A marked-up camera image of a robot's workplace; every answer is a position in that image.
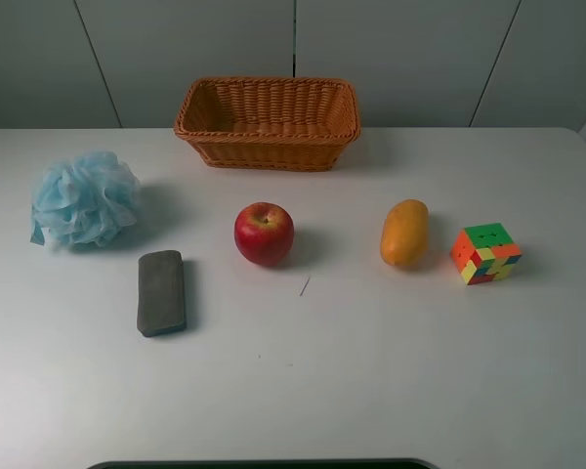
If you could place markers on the red apple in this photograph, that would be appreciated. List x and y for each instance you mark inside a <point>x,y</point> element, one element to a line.
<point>263,233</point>

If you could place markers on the orange wicker basket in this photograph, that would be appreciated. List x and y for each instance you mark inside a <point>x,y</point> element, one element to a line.
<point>294,124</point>

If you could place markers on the multicoloured puzzle cube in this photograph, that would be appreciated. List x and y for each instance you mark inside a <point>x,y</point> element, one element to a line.
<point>484,253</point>

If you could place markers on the yellow orange mango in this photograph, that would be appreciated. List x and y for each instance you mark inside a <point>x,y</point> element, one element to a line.
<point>405,234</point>

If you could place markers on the grey rectangular sponge block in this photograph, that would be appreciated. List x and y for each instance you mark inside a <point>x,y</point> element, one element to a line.
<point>161,293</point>

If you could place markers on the blue mesh bath loofah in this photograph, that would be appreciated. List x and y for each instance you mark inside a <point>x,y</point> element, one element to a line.
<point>89,200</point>

